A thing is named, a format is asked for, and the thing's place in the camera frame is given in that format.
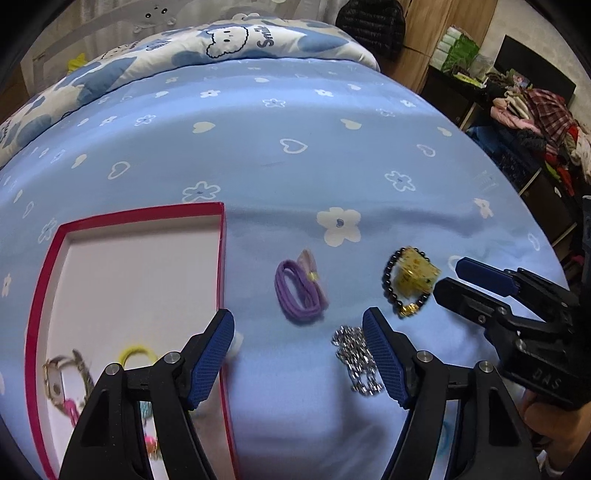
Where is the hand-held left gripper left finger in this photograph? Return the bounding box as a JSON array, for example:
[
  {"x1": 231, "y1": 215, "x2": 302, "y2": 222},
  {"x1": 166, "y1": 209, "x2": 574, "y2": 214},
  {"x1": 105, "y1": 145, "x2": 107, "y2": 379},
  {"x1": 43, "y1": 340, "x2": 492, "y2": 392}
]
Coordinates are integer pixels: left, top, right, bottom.
[{"x1": 59, "y1": 308, "x2": 236, "y2": 480}]

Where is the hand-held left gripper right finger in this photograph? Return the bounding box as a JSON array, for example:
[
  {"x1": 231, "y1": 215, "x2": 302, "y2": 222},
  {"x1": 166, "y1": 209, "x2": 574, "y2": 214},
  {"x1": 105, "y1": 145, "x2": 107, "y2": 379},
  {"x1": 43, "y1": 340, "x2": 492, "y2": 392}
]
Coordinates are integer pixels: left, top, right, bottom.
[{"x1": 362, "y1": 307, "x2": 541, "y2": 480}]

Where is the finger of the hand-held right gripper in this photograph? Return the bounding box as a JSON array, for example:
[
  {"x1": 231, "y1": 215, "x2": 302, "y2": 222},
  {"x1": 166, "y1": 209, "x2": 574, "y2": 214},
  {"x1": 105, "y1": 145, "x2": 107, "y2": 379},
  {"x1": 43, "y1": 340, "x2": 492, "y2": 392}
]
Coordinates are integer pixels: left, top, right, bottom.
[
  {"x1": 455, "y1": 257, "x2": 522, "y2": 298},
  {"x1": 434, "y1": 277, "x2": 513, "y2": 333}
]

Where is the silver chain necklace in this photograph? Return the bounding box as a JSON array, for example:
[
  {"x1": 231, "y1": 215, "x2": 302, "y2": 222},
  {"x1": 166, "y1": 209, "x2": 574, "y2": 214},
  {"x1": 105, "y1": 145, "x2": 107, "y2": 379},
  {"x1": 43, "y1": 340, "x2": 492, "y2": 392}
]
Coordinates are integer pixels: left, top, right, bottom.
[{"x1": 332, "y1": 325, "x2": 386, "y2": 398}]

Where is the black bead bracelet yellow bow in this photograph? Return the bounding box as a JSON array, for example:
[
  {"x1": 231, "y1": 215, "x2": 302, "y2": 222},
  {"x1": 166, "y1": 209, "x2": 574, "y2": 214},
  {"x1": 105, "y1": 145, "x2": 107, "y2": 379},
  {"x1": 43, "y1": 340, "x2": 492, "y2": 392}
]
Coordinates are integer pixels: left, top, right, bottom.
[{"x1": 382, "y1": 247, "x2": 439, "y2": 319}]

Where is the yellow hair tie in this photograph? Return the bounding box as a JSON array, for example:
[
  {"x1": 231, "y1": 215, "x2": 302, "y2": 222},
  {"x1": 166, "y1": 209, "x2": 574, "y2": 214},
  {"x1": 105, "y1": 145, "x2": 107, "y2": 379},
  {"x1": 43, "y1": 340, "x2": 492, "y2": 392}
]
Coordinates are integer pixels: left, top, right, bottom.
[{"x1": 119, "y1": 346, "x2": 162, "y2": 370}]

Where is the green bow hair tie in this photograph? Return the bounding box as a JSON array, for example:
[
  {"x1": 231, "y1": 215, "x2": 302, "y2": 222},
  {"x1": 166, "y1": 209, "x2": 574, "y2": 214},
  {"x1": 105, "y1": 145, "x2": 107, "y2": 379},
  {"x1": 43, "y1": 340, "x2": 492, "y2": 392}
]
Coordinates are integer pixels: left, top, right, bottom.
[{"x1": 436, "y1": 415, "x2": 453, "y2": 450}]

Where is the colourful bead bracelet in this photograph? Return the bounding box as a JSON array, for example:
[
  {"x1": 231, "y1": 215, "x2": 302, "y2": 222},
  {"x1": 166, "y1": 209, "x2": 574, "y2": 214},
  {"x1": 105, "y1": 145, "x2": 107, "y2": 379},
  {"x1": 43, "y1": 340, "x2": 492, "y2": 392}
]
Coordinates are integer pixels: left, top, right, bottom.
[{"x1": 139, "y1": 401, "x2": 160, "y2": 462}]

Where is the red shallow box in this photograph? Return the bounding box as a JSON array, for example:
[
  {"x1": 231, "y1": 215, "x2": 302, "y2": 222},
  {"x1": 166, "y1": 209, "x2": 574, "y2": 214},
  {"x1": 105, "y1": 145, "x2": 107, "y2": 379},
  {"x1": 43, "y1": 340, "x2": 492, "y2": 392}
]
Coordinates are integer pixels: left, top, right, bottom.
[{"x1": 24, "y1": 202, "x2": 241, "y2": 480}]

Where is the purple hair tie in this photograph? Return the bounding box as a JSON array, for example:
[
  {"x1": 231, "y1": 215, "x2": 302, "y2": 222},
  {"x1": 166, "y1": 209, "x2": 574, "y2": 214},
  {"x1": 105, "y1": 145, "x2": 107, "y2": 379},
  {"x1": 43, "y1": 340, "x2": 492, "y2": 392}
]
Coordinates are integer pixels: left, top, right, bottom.
[{"x1": 276, "y1": 249, "x2": 329, "y2": 324}]

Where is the pink hair clip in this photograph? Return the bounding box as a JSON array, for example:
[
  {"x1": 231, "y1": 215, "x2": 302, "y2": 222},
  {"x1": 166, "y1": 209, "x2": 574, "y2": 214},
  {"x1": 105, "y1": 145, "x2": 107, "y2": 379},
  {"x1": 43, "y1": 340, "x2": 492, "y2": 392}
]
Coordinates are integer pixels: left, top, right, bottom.
[{"x1": 60, "y1": 399, "x2": 86, "y2": 423}]

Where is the wristwatch with mesh band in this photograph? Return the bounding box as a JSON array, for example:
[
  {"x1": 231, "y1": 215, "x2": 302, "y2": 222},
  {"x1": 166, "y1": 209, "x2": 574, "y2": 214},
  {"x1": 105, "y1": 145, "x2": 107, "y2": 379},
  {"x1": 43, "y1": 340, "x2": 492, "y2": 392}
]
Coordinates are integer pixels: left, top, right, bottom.
[{"x1": 42, "y1": 350, "x2": 95, "y2": 407}]

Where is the person's right hand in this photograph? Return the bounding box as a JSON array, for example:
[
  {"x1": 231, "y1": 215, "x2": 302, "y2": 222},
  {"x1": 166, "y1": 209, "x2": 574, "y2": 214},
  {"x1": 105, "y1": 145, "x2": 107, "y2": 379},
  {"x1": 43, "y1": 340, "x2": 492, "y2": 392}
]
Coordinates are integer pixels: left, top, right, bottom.
[{"x1": 522, "y1": 392, "x2": 591, "y2": 469}]

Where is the blue cloth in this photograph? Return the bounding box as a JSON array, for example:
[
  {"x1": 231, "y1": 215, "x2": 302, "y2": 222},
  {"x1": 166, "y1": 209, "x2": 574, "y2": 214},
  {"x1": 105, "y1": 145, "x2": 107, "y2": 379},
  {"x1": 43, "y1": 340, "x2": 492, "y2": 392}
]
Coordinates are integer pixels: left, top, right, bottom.
[{"x1": 466, "y1": 124, "x2": 541, "y2": 185}]

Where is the pile of clothes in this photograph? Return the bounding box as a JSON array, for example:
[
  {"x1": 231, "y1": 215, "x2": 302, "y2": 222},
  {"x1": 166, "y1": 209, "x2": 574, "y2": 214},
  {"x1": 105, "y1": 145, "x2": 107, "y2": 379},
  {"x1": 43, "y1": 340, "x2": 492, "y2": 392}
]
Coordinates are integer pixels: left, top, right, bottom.
[{"x1": 489, "y1": 69, "x2": 591, "y2": 199}]

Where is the dark cabinet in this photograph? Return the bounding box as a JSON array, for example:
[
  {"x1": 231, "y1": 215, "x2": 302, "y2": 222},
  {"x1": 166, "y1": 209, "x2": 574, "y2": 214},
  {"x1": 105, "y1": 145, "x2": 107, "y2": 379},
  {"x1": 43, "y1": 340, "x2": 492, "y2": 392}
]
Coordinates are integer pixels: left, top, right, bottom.
[{"x1": 422, "y1": 65, "x2": 583, "y2": 250}]

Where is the black monitor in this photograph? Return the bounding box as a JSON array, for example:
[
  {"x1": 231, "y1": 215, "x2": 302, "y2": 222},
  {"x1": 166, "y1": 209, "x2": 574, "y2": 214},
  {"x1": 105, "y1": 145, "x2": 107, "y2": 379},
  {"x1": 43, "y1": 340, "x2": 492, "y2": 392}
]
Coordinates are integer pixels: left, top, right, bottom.
[{"x1": 499, "y1": 34, "x2": 578, "y2": 100}]

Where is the stack of green white boxes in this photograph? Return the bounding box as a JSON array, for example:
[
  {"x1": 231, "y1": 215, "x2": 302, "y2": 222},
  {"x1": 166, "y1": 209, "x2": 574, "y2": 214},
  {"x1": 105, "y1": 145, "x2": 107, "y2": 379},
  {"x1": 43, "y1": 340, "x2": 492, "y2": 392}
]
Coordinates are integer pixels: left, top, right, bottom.
[{"x1": 434, "y1": 25, "x2": 481, "y2": 77}]

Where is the wooden wardrobe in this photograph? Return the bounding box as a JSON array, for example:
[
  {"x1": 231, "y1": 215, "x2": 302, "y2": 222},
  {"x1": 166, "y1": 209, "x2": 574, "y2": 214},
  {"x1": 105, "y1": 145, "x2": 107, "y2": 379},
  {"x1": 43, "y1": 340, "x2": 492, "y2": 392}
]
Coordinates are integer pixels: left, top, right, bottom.
[{"x1": 397, "y1": 0, "x2": 499, "y2": 93}]

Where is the black puffer jacket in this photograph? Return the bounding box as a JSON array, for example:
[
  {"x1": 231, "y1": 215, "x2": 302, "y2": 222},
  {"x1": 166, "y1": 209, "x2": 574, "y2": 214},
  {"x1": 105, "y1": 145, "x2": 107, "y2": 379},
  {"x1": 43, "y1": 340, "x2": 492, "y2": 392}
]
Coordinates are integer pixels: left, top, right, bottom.
[{"x1": 335, "y1": 0, "x2": 407, "y2": 63}]

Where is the blue white cartoon quilt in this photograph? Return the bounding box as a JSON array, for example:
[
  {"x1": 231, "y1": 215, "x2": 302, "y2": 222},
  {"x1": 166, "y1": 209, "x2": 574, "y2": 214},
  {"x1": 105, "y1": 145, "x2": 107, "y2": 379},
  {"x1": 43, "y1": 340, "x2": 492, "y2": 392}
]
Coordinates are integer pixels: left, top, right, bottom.
[{"x1": 0, "y1": 11, "x2": 382, "y2": 162}]

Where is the wooden headboard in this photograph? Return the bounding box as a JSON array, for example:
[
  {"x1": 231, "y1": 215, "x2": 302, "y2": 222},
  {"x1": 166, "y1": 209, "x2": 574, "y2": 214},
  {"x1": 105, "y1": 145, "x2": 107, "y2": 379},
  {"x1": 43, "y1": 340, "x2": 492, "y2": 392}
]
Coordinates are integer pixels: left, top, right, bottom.
[{"x1": 2, "y1": 65, "x2": 35, "y2": 121}]

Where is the grey bed guard rail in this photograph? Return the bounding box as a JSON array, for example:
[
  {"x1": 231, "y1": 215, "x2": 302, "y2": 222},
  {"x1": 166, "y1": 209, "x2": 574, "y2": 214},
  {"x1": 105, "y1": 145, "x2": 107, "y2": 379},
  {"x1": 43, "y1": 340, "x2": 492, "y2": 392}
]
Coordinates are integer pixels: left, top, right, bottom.
[{"x1": 28, "y1": 0, "x2": 296, "y2": 75}]

